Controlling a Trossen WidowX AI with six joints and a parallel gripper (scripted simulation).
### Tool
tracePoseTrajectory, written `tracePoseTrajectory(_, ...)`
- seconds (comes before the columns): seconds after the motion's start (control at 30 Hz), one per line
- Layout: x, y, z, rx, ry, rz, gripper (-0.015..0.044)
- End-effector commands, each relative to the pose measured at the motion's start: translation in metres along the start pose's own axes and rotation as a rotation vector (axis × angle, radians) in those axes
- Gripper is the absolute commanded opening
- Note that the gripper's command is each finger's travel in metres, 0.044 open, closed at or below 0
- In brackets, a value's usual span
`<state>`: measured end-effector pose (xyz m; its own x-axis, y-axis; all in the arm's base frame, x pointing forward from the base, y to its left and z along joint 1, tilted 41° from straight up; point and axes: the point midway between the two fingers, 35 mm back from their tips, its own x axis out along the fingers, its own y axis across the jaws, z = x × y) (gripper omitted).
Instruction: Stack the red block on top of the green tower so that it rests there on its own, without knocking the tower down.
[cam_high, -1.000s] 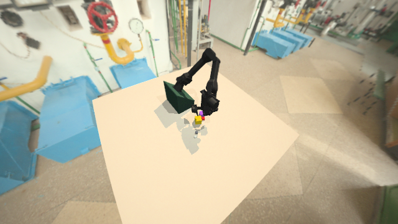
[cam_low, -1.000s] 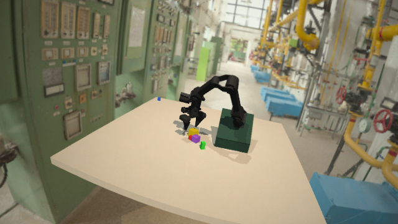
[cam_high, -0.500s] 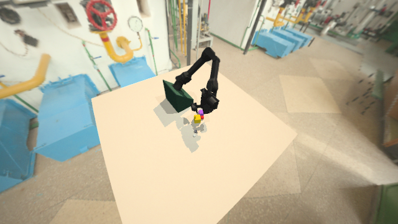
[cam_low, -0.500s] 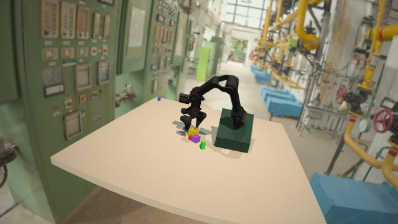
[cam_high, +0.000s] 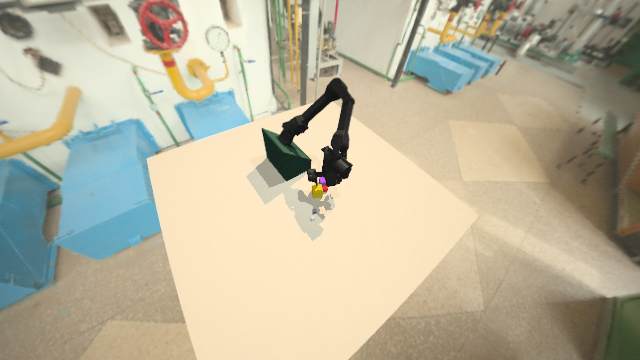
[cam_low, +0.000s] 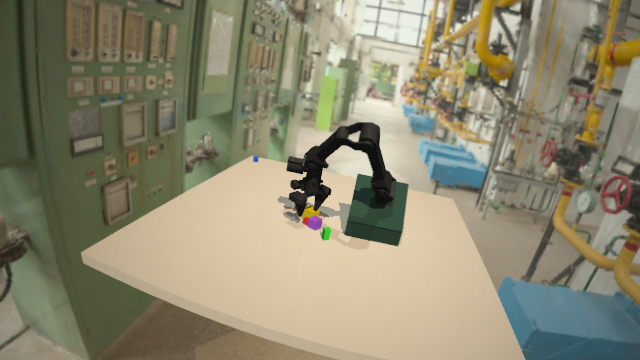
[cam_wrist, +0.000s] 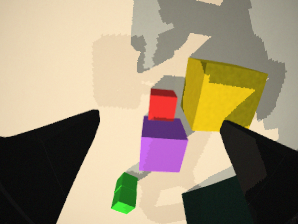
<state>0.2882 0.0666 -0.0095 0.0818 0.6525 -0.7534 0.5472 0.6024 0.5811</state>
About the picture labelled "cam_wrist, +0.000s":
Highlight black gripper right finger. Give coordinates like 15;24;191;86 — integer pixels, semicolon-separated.
220;120;298;224

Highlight green block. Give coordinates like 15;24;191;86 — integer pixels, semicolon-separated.
113;172;138;193
110;186;137;214

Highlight purple cube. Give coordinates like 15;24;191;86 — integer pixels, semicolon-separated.
140;116;188;173

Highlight yellow block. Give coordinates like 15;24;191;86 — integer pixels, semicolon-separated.
181;57;269;132

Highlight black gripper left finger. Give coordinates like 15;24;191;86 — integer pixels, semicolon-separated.
0;109;100;224

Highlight red block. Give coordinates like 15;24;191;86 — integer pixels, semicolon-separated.
148;88;177;121

